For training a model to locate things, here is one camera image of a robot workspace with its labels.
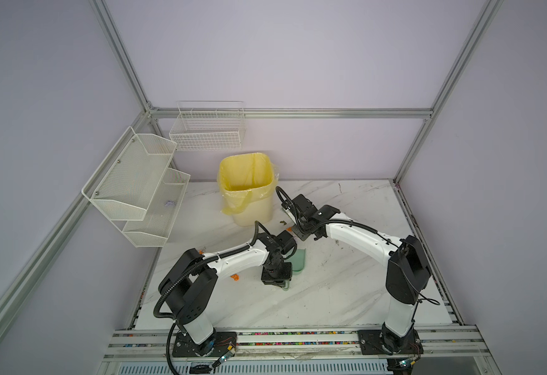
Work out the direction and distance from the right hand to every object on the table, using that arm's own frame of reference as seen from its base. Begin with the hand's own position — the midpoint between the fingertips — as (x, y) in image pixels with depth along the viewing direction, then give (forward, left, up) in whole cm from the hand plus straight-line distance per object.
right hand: (301, 222), depth 89 cm
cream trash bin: (+5, +16, -1) cm, 17 cm away
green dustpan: (-10, +1, -12) cm, 16 cm away
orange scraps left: (-17, +25, -12) cm, 33 cm away
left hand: (-22, +7, -8) cm, 24 cm away
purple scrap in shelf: (+8, +53, +3) cm, 54 cm away
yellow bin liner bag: (+23, +25, +2) cm, 35 cm away
